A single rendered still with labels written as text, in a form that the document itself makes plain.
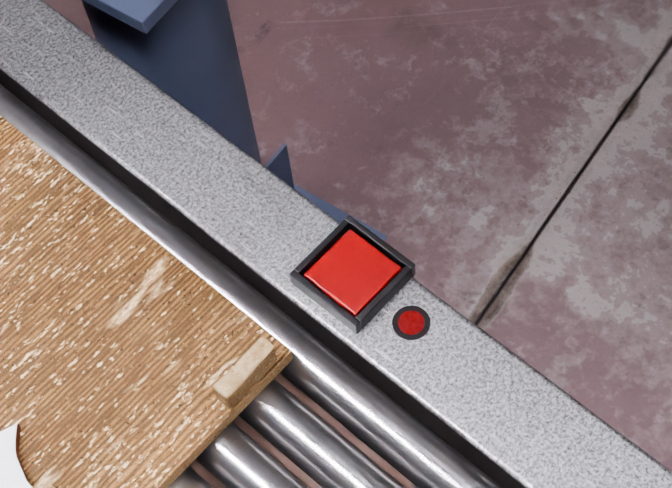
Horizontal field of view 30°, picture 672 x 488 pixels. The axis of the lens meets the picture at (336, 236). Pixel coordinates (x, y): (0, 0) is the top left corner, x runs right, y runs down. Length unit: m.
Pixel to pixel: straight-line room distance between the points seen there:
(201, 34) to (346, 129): 0.78
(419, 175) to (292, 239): 1.13
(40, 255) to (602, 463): 0.50
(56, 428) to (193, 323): 0.14
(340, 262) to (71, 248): 0.23
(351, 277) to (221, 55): 0.59
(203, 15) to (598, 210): 0.92
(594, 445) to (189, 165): 0.43
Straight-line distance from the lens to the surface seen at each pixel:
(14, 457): 1.02
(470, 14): 2.43
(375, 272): 1.06
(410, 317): 1.05
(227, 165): 1.14
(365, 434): 1.02
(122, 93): 1.21
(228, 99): 1.65
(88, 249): 1.10
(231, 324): 1.04
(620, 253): 2.15
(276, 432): 1.02
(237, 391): 0.99
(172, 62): 1.54
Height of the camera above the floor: 1.86
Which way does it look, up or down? 60 degrees down
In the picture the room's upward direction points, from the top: 7 degrees counter-clockwise
